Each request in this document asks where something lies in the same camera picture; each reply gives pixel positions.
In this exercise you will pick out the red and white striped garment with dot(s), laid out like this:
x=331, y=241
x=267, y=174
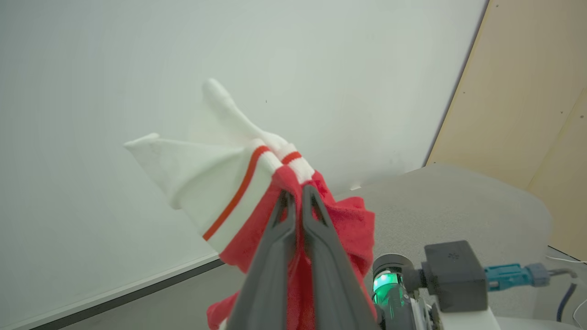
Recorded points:
x=206, y=174

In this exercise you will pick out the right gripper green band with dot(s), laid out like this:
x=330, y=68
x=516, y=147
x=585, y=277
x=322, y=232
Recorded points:
x=390, y=288

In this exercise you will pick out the dark grey wrist camera box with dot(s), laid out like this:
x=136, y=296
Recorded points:
x=454, y=275

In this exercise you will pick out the white and black baseboard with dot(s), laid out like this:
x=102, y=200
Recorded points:
x=137, y=286

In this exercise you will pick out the beige wooden wall panel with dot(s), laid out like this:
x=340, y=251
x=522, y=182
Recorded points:
x=518, y=91

